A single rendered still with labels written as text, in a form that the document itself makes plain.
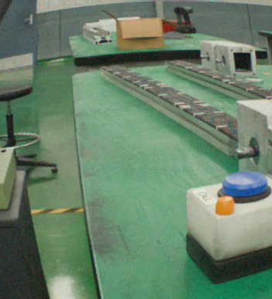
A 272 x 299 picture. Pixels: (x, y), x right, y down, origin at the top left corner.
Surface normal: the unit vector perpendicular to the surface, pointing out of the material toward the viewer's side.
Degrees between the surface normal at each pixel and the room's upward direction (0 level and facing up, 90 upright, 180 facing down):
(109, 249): 0
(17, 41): 90
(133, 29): 68
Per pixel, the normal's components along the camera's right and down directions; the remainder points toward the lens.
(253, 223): 0.23, 0.22
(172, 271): -0.07, -0.97
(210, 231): -0.97, 0.12
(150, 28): 0.05, -0.13
